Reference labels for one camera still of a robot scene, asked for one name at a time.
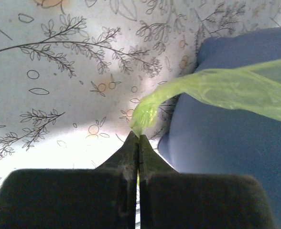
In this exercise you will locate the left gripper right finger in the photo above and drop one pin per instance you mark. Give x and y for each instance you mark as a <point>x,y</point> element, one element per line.
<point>173,200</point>

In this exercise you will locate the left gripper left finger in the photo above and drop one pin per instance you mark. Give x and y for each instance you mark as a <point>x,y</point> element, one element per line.
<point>99,198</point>

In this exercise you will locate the blue trash bin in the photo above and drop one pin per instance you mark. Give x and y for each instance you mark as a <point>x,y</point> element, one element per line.
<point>213,140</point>

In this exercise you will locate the green trash bag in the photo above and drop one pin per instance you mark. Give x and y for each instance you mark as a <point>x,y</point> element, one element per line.
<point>255,88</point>

